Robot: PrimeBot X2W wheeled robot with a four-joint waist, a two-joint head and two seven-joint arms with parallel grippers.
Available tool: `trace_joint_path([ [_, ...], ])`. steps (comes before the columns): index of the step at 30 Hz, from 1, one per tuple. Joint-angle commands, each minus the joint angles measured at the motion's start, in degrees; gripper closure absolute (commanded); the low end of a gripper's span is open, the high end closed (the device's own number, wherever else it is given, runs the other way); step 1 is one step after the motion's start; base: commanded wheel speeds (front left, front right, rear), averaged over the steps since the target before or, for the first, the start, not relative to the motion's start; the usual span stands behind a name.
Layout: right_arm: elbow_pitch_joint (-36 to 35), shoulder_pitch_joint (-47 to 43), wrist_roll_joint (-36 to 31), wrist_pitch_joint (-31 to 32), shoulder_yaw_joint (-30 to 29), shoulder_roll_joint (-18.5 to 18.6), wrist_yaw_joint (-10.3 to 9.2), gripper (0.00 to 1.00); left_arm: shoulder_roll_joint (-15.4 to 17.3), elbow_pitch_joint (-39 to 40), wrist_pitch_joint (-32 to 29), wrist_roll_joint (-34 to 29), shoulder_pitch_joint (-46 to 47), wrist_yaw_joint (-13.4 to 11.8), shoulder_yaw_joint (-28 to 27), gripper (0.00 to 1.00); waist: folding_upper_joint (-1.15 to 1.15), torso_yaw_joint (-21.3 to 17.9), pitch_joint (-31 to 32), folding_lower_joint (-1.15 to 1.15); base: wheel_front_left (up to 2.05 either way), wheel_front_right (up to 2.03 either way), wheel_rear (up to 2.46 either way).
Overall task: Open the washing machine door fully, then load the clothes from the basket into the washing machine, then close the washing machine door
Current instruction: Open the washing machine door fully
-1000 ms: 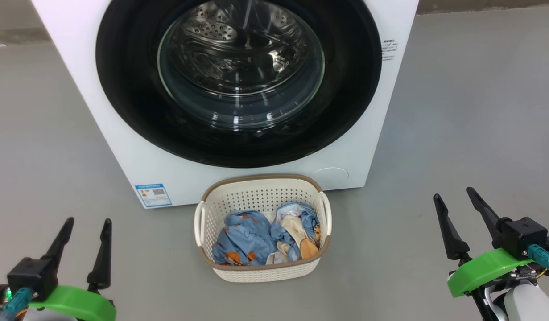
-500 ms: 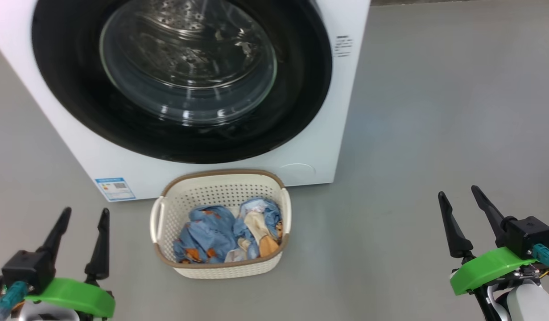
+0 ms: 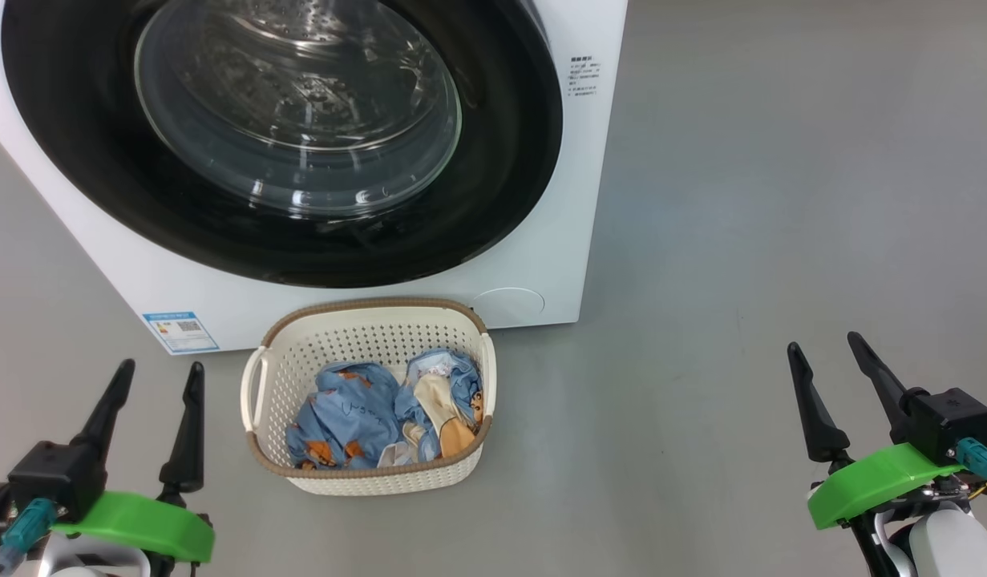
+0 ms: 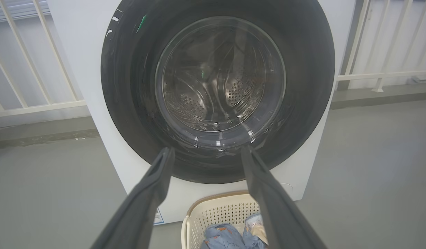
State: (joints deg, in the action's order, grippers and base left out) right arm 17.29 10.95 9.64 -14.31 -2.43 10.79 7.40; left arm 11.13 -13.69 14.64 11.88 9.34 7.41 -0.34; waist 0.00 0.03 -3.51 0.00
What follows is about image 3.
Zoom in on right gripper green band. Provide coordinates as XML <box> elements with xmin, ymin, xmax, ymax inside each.
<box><xmin>787</xmin><ymin>332</ymin><xmax>983</xmax><ymax>534</ymax></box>

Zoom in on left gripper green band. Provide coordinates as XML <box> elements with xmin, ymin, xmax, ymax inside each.
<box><xmin>51</xmin><ymin>359</ymin><xmax>215</xmax><ymax>563</ymax></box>

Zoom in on blue garment with orange print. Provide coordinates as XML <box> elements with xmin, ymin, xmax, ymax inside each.
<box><xmin>285</xmin><ymin>361</ymin><xmax>410</xmax><ymax>470</ymax></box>

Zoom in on black round glass machine door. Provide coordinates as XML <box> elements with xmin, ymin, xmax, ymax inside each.
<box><xmin>2</xmin><ymin>0</ymin><xmax>564</xmax><ymax>289</ymax></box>

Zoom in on cream blue orange-trimmed garment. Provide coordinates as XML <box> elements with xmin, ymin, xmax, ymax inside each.
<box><xmin>378</xmin><ymin>349</ymin><xmax>486</xmax><ymax>467</ymax></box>

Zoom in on cream perforated laundry basket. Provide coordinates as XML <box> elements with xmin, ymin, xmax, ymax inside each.
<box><xmin>240</xmin><ymin>297</ymin><xmax>498</xmax><ymax>497</ymax></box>

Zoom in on white front-loading washing machine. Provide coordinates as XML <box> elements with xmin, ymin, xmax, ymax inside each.
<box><xmin>0</xmin><ymin>0</ymin><xmax>629</xmax><ymax>355</ymax></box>

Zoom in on blue energy label sticker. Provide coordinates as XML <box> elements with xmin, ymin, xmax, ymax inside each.
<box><xmin>143</xmin><ymin>311</ymin><xmax>220</xmax><ymax>354</ymax></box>

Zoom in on round white filter cover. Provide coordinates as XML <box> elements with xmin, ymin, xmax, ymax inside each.
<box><xmin>471</xmin><ymin>288</ymin><xmax>545</xmax><ymax>327</ymax></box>

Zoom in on small printed text label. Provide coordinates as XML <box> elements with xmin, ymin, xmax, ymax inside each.
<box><xmin>569</xmin><ymin>56</ymin><xmax>598</xmax><ymax>99</ymax></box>

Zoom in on teal right camera cable connector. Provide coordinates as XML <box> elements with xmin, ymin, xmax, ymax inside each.
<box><xmin>956</xmin><ymin>438</ymin><xmax>987</xmax><ymax>490</ymax></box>

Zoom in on teal camera cable connector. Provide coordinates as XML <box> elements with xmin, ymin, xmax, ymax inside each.
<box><xmin>956</xmin><ymin>438</ymin><xmax>987</xmax><ymax>490</ymax></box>
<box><xmin>0</xmin><ymin>497</ymin><xmax>57</xmax><ymax>574</ymax></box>

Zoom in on teal left camera cable connector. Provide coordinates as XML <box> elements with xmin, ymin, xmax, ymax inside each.
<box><xmin>0</xmin><ymin>497</ymin><xmax>57</xmax><ymax>574</ymax></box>

